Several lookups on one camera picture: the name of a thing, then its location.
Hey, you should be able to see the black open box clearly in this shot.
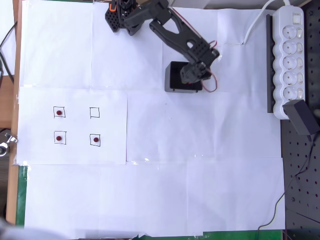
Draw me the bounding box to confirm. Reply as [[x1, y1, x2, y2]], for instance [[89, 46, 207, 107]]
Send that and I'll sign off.
[[164, 60, 205, 95]]

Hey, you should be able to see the white power strip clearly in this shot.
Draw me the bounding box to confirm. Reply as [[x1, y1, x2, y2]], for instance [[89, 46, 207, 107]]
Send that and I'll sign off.
[[271, 5, 307, 120]]

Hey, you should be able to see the black power adapter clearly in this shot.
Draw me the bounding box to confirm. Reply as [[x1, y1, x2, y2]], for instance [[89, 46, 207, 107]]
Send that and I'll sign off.
[[282, 99, 320, 136]]

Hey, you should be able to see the white sheet with drawn squares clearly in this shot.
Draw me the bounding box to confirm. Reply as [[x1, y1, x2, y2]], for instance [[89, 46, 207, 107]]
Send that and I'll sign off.
[[17, 85, 129, 166]]

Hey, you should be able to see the black pegboard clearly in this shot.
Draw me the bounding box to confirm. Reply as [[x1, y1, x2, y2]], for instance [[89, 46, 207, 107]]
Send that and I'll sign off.
[[279, 0, 320, 240]]

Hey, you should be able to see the silver metal clamp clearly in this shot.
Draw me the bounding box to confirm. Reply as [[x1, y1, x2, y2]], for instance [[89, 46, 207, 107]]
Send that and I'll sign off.
[[0, 133, 19, 158]]

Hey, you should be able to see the green cutting mat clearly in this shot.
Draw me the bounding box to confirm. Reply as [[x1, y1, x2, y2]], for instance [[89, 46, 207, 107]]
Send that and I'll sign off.
[[15, 163, 285, 240]]

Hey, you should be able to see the red white servo cable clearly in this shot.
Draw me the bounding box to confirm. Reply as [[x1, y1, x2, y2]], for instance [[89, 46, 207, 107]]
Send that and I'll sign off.
[[199, 39, 221, 94]]

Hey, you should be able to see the white power cable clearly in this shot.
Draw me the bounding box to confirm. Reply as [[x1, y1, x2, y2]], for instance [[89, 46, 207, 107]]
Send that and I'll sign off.
[[243, 0, 293, 46]]

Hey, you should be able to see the thin black adapter cable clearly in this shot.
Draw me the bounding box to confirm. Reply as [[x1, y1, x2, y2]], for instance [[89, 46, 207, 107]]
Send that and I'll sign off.
[[256, 134, 318, 240]]

